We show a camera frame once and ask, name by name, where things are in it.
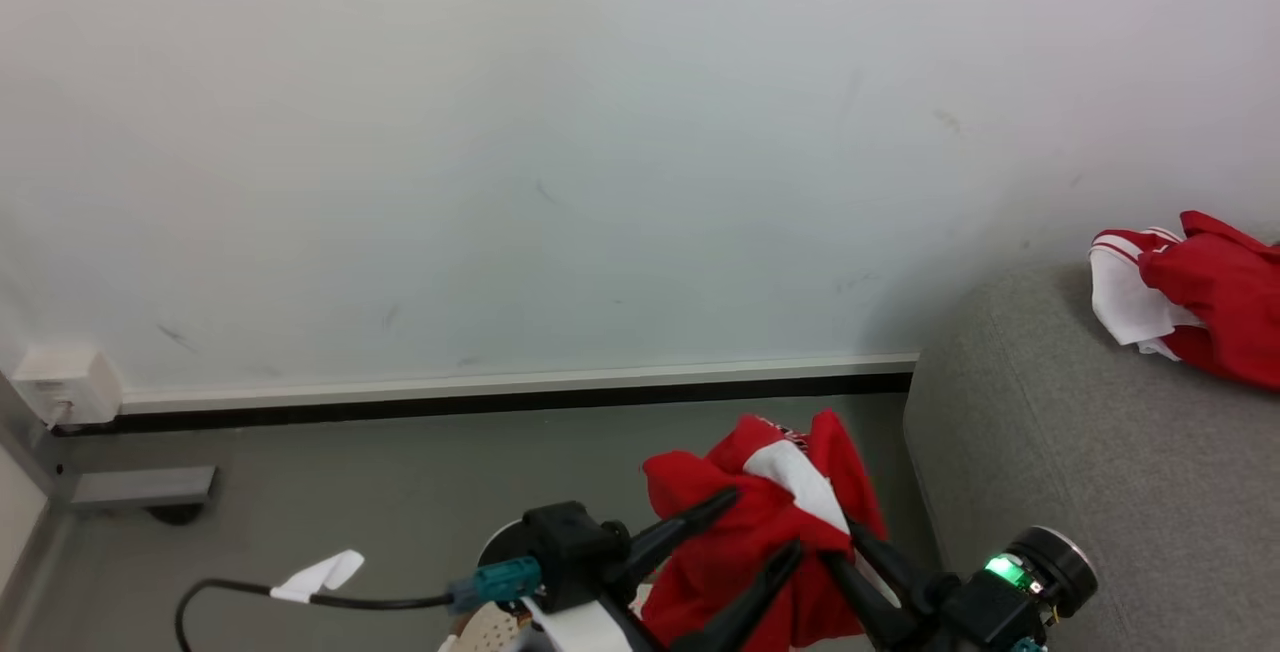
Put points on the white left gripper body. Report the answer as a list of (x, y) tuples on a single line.
[(590, 632)]

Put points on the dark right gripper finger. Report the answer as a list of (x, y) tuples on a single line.
[(870, 602), (900, 567)]

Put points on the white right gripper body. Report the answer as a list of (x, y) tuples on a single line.
[(985, 607)]

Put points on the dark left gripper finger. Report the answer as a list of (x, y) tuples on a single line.
[(745, 600), (680, 529)]

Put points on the red garment with white stripe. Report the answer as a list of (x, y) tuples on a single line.
[(740, 512)]

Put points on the white and red garment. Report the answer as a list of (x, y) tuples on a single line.
[(1220, 302)]

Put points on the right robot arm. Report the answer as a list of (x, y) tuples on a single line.
[(1065, 562)]

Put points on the grey fabric sofa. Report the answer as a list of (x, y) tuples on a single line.
[(1080, 452)]

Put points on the white and black baseboard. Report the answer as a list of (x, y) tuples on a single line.
[(500, 397)]

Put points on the black caster wheel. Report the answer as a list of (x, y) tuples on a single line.
[(177, 513)]

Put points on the beige partition panel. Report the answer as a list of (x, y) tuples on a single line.
[(18, 522)]

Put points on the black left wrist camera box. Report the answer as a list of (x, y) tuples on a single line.
[(570, 547)]

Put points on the grey metal frame foot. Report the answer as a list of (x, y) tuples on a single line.
[(145, 485)]

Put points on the white wall socket box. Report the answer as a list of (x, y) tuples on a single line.
[(65, 382)]

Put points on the grey metal frame post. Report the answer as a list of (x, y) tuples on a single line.
[(25, 442)]

